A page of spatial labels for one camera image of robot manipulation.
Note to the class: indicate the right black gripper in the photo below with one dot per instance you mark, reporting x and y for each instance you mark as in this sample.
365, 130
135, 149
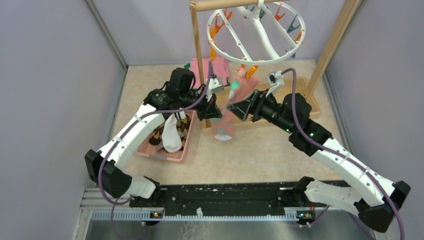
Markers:
253, 105

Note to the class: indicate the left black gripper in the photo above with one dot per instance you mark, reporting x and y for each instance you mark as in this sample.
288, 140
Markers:
209, 109

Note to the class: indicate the pink patterned sock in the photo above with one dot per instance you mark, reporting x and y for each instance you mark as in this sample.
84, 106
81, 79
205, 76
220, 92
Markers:
223, 128

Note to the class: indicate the brown argyle sock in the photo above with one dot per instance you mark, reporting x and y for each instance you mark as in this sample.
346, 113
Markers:
183, 127
156, 136

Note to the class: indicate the white tall sock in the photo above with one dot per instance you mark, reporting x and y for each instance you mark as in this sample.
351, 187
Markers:
170, 138

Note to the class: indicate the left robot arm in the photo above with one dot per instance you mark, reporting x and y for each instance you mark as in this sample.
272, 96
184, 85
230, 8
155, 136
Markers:
106, 165

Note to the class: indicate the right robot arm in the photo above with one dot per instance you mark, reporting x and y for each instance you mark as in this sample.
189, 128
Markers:
374, 199

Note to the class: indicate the white round clip hanger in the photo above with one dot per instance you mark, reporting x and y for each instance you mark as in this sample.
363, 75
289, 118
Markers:
286, 20

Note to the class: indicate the orange clip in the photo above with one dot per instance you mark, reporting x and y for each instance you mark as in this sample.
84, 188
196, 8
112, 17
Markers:
249, 72

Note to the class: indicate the pink folded cloth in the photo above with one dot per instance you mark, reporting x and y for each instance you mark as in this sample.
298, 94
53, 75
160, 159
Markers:
220, 68

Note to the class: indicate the pink plastic basket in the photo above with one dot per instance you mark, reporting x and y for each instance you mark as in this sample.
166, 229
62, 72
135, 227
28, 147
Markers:
159, 153

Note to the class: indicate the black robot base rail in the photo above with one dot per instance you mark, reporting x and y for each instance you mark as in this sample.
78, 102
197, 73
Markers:
247, 200

